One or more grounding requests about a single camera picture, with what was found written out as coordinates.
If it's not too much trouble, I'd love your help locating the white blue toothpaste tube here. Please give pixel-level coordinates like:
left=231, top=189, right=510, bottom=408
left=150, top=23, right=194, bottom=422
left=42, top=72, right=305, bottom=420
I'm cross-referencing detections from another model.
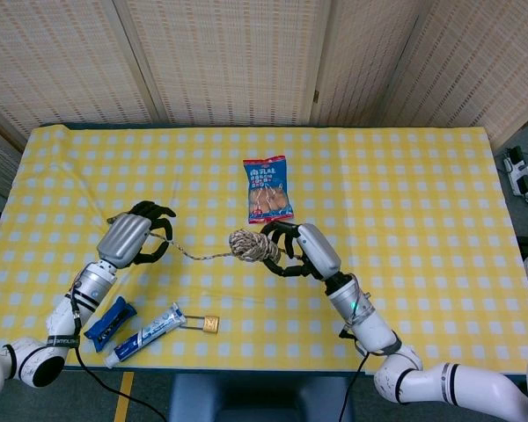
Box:
left=103, top=302, right=188, bottom=369

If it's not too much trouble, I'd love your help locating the brass padlock long shackle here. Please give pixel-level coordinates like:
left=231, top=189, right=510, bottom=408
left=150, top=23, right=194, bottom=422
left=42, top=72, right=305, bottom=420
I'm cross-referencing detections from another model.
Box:
left=179, top=314, right=221, bottom=334

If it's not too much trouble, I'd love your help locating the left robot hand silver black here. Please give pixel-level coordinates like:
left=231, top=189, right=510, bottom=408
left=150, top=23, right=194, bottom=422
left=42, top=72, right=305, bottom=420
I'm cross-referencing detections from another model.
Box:
left=96, top=200, right=177, bottom=270

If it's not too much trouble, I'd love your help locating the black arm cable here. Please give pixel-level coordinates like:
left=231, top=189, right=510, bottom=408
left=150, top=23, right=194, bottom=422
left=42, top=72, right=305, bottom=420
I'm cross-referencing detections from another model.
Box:
left=70, top=287, right=168, bottom=422
left=337, top=327, right=370, bottom=422

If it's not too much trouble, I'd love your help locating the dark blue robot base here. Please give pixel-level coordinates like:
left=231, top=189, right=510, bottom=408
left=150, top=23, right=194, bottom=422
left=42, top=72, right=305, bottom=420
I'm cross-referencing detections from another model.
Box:
left=167, top=373, right=356, bottom=422

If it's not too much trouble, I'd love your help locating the dark blue pouch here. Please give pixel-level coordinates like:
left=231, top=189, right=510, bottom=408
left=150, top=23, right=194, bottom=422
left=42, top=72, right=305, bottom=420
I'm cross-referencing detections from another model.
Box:
left=83, top=295, right=137, bottom=353

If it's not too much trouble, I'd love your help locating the yellow white checkered tablecloth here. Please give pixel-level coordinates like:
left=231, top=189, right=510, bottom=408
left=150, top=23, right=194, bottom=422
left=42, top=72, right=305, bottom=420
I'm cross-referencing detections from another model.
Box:
left=0, top=125, right=525, bottom=377

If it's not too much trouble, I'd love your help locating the white power strip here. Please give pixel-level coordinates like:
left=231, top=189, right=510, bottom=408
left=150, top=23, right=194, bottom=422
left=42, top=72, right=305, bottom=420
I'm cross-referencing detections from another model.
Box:
left=503, top=147, right=528, bottom=198

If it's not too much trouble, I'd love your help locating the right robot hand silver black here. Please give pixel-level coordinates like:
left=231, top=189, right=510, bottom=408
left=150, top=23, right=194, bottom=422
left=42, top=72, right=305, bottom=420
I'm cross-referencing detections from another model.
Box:
left=259, top=221, right=342, bottom=280

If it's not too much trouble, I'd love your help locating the blue red snack bag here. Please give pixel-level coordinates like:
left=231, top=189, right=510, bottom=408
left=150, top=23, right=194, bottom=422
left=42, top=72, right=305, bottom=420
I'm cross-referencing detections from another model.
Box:
left=242, top=154, right=296, bottom=226

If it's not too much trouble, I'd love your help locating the yellow floor tape strip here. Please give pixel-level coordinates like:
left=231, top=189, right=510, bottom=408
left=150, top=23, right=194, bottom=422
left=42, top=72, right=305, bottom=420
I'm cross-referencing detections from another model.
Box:
left=113, top=371, right=136, bottom=422

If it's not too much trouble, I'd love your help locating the beige speckled rope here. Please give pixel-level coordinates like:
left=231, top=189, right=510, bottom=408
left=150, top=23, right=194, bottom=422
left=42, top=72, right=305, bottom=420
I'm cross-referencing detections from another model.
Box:
left=147, top=228, right=282, bottom=265

